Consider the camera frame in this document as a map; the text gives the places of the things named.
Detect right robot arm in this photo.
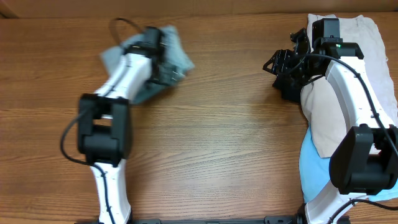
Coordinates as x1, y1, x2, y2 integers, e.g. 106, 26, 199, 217
263, 18, 397, 224

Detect beige shorts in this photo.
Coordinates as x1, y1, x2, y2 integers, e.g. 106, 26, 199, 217
300, 15, 397, 158

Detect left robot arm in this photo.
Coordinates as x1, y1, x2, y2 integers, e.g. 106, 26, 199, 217
76, 26, 194, 223

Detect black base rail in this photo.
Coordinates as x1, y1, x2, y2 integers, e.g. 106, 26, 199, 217
74, 215, 351, 224

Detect light blue shirt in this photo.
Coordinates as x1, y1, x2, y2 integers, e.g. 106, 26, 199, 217
298, 126, 398, 203

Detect light blue denim shorts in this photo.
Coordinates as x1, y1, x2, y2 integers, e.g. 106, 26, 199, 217
95, 26, 195, 105

